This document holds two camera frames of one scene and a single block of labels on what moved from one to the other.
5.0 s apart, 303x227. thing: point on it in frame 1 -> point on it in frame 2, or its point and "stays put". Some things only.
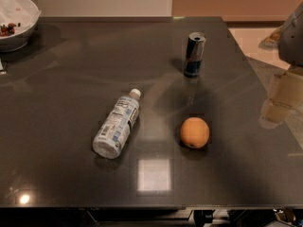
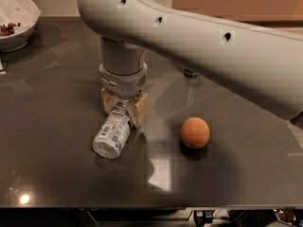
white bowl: [18, 19] stays put
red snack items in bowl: [8, 30] stays put
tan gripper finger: [273, 113] -> [137, 109]
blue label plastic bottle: [118, 124] stays put
